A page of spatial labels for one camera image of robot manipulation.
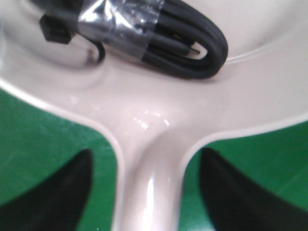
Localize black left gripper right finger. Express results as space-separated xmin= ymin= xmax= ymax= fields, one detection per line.
xmin=200 ymin=148 xmax=308 ymax=231

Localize green conveyor belt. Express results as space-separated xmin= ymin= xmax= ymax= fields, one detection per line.
xmin=0 ymin=91 xmax=308 ymax=231

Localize black cable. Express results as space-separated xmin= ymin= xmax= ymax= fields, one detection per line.
xmin=39 ymin=0 xmax=229 ymax=80

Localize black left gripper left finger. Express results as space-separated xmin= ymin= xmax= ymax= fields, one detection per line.
xmin=0 ymin=149 xmax=93 ymax=231

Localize pink plastic dustpan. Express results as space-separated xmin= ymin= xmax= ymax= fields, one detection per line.
xmin=0 ymin=0 xmax=308 ymax=231

